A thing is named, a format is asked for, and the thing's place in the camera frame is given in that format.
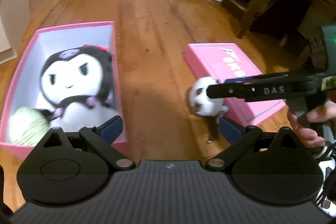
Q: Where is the black white Kuromi plush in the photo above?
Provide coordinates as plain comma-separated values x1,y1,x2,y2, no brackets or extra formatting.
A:
39,45,118,131

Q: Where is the person's right hand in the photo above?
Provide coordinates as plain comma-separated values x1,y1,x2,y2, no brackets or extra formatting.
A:
287,100,336,148

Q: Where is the pink shoe box lid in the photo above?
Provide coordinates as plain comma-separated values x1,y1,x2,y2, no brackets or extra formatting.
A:
183,43,285,126

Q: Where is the green yarn ball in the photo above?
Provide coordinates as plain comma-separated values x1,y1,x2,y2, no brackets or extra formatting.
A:
7,107,57,147

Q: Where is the white drawer cabinet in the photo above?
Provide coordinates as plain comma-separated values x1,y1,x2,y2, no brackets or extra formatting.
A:
1,0,30,64

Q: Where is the pink open shoe box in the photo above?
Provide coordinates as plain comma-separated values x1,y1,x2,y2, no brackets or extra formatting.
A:
1,22,122,159

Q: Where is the small white brown plush keychain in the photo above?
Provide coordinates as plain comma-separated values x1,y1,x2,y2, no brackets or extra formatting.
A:
187,76,228,143

